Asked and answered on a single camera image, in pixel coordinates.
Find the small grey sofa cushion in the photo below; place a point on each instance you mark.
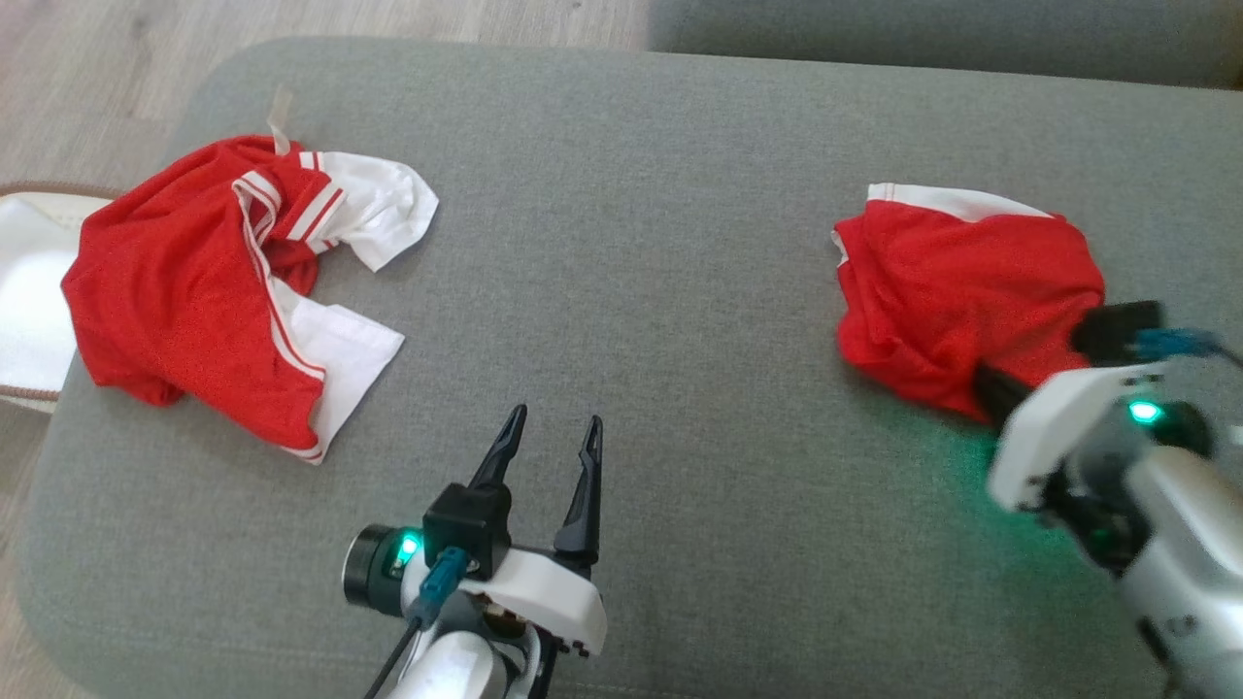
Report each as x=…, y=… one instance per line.
x=923, y=39

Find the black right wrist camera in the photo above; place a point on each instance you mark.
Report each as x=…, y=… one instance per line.
x=1117, y=333

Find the large grey sofa seat cushion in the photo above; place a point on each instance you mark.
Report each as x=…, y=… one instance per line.
x=631, y=291

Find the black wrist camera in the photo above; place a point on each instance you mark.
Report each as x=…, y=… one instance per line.
x=466, y=529
x=1117, y=333

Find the red shorts with white band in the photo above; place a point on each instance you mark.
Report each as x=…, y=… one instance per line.
x=952, y=291

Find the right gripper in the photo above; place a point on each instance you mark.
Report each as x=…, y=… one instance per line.
x=1058, y=427

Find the red shirt with white sleeves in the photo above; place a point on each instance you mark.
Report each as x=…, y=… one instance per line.
x=165, y=291

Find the white laundry basket brown rim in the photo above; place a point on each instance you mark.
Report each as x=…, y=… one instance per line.
x=29, y=291

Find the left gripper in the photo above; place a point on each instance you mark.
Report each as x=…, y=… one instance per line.
x=544, y=597

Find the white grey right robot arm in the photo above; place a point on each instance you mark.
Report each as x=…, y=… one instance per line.
x=1190, y=563

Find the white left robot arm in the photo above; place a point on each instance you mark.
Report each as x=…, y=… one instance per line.
x=452, y=670

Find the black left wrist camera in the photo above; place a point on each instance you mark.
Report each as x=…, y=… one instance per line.
x=466, y=529

